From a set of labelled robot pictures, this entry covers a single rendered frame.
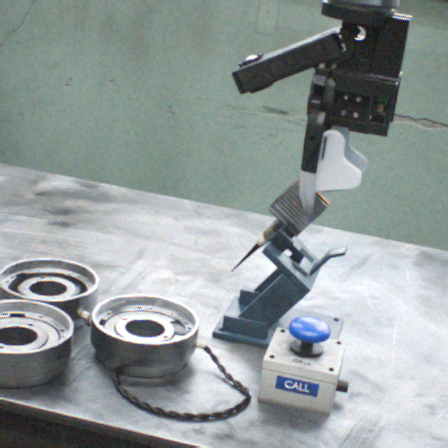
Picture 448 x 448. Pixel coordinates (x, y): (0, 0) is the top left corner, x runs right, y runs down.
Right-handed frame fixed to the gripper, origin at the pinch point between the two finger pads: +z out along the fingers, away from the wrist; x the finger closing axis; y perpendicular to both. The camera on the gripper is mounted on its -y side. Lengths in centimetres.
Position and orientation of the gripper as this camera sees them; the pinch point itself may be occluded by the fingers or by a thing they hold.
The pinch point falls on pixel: (306, 196)
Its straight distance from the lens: 91.8
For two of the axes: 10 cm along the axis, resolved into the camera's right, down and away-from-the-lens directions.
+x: 2.0, -3.3, 9.2
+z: -1.4, 9.2, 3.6
